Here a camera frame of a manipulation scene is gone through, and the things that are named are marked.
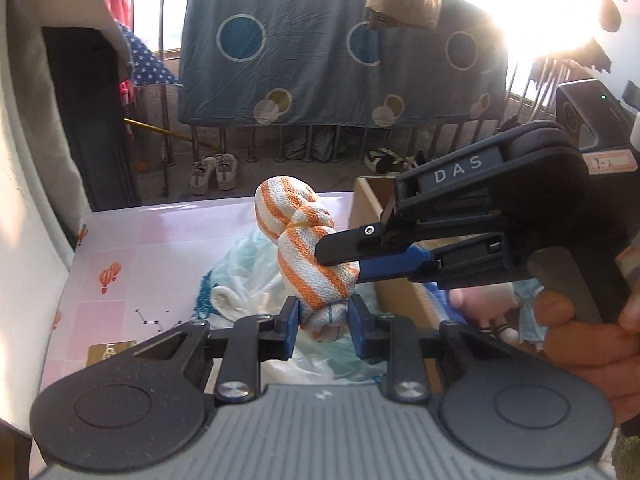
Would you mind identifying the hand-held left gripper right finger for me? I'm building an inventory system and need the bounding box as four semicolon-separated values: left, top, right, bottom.
347;294;526;405

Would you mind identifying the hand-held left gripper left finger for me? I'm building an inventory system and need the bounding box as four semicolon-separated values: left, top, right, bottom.
107;296;301;406

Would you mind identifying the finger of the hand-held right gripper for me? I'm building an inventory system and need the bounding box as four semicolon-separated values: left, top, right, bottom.
356;245;438;282
315;224;401;267

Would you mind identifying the brown cardboard box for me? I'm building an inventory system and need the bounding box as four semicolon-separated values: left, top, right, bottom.
348;176;546;361

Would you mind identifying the orange striped white cloth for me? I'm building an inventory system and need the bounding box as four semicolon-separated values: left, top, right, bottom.
255;176;361;343

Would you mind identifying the pink plush toy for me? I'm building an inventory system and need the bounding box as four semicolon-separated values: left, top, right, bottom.
447;285;521;343

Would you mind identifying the teal towel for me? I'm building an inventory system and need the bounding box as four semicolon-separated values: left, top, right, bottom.
517;280;546;346

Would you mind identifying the person's right hand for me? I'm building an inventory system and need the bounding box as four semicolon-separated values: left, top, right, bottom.
532;287;640;428

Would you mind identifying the white plastic bag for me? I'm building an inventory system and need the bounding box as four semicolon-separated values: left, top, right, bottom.
192;232;396;386

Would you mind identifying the bunch of clothes hangers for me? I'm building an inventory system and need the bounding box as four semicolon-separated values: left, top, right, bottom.
527;35;613;116

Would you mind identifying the white sneaker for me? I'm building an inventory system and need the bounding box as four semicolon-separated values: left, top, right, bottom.
215;153;238;192
189;156;218;196

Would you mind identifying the gold box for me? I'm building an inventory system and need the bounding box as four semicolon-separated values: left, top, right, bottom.
87;339;138;365

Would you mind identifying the blue circle-print blanket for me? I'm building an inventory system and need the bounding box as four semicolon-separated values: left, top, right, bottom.
177;0;508;128

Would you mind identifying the yellow pole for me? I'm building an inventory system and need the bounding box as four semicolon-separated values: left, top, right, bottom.
124;117;221;152

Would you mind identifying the blue star-print cloth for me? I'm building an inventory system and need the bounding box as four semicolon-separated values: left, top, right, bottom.
112;20;183;88

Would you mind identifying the metal window railing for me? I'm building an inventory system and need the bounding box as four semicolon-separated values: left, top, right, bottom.
122;0;556;196

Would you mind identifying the dark wooden door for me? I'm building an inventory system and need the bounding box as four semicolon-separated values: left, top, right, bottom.
42;27;143;211

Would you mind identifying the beige curtain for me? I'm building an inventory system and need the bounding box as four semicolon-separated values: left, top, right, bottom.
10;0;126;248

